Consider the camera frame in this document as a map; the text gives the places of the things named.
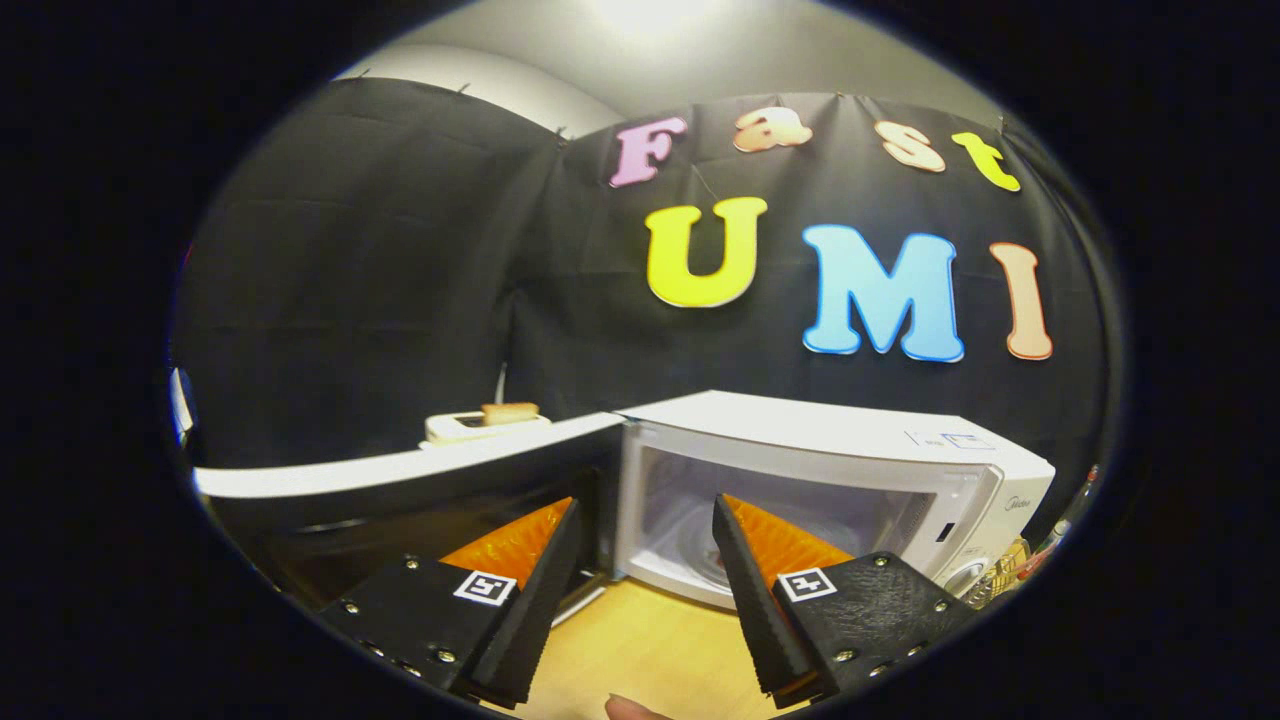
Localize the ceiling light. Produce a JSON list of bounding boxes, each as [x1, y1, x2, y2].
[[585, 0, 706, 41]]

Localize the clear plastic water bottle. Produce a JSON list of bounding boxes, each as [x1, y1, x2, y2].
[[1040, 463, 1103, 556]]

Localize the metal wire utensil holder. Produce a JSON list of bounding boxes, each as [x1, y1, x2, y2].
[[960, 540, 1031, 606]]

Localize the cream toaster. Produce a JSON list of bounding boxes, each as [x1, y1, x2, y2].
[[420, 410, 553, 449]]

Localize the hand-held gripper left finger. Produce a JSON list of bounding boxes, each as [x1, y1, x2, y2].
[[315, 497, 584, 709]]

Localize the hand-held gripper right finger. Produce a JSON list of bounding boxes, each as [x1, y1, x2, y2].
[[711, 493, 986, 709]]

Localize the white toaster oven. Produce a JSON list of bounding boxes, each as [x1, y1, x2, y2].
[[192, 390, 1057, 626]]

